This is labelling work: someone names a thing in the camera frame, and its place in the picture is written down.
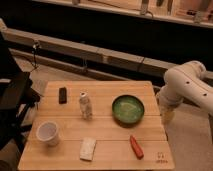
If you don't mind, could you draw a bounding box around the black chair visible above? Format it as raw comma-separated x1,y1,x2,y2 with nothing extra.
0,33,40,152

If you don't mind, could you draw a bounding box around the red orange carrot toy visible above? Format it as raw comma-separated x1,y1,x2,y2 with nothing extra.
130,136,144,159

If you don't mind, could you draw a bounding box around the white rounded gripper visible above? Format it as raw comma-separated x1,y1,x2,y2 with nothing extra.
156,94,174,125

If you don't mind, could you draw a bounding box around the white plastic cup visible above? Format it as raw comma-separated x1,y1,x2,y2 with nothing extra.
36,121,60,146

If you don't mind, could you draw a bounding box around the dark brown rectangular block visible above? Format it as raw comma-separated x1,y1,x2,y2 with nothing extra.
59,87,67,104

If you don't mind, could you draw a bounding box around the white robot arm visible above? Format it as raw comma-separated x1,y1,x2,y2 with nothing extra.
156,61,213,124

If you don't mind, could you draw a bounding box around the green bowl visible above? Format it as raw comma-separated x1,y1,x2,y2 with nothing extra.
112,95,145,125

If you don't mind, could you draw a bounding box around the white sponge block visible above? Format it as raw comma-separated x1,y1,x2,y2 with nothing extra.
80,138,96,161

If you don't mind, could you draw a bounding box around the wooden folding table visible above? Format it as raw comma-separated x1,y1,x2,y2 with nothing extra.
18,81,175,171

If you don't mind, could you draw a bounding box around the black hanging cable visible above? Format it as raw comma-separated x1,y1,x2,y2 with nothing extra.
31,39,42,73

